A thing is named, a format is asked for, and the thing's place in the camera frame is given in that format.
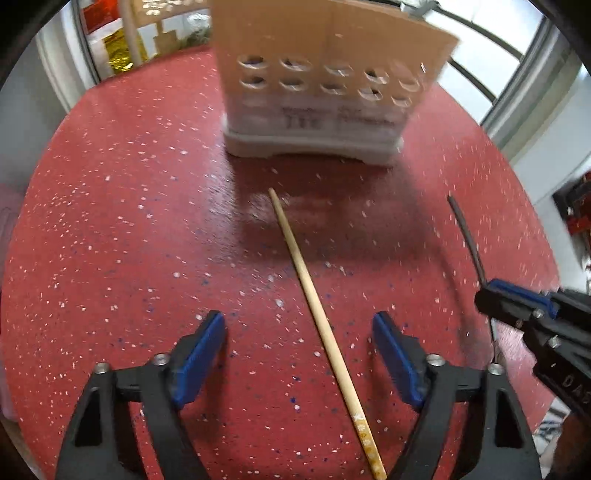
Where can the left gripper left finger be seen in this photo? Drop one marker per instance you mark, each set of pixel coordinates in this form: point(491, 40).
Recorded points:
point(100, 441)

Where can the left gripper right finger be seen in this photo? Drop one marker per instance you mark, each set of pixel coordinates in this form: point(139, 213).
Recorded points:
point(496, 440)

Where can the beige plastic utensil holder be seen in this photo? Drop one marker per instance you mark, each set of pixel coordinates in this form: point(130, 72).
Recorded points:
point(337, 78)

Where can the beige flower-pattern storage rack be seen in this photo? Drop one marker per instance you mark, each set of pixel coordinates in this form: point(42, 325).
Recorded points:
point(138, 14)

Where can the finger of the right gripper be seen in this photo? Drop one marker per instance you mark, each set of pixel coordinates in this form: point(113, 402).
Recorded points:
point(511, 304)

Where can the yellow packaged bag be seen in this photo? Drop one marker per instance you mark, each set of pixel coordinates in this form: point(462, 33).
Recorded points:
point(118, 54)

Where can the light bamboo chopstick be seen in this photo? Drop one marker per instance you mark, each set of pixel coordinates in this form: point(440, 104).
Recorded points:
point(334, 354)

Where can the dark brown chopstick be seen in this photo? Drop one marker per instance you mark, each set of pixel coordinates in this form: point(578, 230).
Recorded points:
point(498, 356)

